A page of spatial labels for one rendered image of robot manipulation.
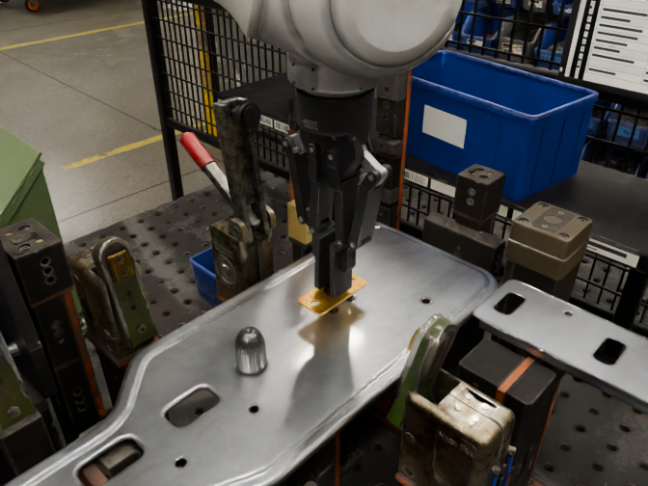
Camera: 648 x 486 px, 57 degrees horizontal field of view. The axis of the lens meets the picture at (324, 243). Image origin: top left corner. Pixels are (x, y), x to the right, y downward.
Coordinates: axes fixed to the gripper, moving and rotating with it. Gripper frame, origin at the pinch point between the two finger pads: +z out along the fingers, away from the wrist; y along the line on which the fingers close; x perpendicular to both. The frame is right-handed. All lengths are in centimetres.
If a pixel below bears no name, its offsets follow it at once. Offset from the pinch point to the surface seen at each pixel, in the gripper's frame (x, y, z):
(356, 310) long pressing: 1.8, 2.1, 6.7
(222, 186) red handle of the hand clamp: -0.7, -18.5, -3.3
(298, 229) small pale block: 6.2, -12.0, 3.5
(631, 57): 54, 9, -14
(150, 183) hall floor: 102, -224, 107
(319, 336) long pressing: -4.5, 2.1, 6.7
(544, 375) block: 9.2, 22.5, 8.7
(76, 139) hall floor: 104, -309, 106
